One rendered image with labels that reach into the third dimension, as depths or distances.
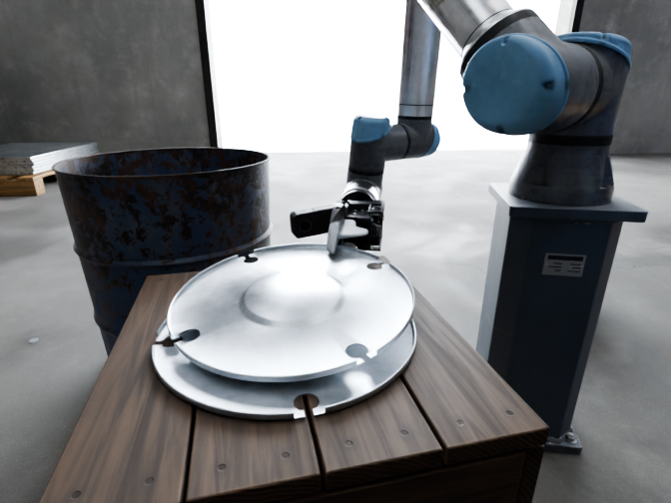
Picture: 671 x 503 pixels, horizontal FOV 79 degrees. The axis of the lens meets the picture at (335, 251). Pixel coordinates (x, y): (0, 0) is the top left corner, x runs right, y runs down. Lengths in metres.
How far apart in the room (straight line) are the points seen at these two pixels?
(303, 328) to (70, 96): 4.54
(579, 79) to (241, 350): 0.51
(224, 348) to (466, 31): 0.51
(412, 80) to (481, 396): 0.65
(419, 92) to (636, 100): 5.01
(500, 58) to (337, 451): 0.47
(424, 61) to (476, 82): 0.31
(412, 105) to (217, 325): 0.61
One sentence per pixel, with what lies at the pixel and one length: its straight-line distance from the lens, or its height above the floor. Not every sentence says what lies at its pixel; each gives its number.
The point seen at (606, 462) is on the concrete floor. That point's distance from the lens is 0.94.
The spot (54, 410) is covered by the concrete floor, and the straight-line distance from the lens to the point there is 1.07.
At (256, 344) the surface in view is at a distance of 0.43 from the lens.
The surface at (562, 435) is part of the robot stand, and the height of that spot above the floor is 0.02.
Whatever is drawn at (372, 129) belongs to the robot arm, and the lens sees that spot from 0.81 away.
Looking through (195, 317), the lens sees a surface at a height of 0.37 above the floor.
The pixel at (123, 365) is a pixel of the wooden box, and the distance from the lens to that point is 0.47.
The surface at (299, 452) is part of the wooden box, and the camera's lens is 0.34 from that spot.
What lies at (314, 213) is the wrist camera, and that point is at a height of 0.41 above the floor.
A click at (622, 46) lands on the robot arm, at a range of 0.72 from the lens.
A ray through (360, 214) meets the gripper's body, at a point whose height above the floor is 0.42.
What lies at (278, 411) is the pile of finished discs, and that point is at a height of 0.35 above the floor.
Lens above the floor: 0.60
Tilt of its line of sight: 21 degrees down
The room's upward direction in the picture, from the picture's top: straight up
